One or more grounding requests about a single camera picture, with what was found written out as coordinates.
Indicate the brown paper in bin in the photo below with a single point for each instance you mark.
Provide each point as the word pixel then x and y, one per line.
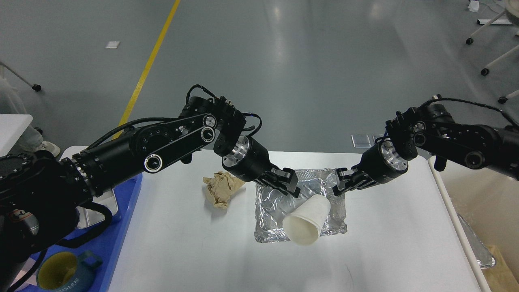
pixel 499 277

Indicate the dark teal mug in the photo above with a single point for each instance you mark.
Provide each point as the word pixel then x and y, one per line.
pixel 68 272

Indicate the foil piece in bin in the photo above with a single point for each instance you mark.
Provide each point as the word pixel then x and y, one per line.
pixel 483 256

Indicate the aluminium foil tray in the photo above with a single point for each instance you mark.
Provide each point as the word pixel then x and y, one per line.
pixel 271 206

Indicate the clear floor plate left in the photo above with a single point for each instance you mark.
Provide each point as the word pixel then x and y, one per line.
pixel 361 141

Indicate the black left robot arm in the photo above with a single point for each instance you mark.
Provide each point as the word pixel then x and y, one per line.
pixel 46 202

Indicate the white plastic bin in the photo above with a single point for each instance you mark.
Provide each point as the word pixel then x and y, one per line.
pixel 488 201

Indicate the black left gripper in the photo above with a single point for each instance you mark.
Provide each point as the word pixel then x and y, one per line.
pixel 249 161

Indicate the grey wheeled stand leg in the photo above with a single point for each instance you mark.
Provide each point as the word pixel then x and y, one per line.
pixel 4 67

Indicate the blue plastic tray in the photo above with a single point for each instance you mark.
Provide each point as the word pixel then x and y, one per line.
pixel 109 244

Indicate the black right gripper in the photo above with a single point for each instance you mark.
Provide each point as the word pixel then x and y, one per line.
pixel 380 164

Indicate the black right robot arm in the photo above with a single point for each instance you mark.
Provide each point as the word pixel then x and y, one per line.
pixel 431 128

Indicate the white side table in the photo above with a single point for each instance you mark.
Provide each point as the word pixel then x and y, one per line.
pixel 11 128

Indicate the white paper cup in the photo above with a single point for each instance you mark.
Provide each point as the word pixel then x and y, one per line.
pixel 304 224

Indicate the white sneaker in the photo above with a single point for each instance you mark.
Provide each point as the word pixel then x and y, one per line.
pixel 48 146

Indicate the clear floor plate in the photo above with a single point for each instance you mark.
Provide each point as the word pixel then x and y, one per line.
pixel 378 137
pixel 361 141

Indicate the brown paper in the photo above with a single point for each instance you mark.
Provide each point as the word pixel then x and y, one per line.
pixel 499 277
pixel 221 187

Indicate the clear floor plate right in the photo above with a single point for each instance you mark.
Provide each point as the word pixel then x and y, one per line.
pixel 378 137

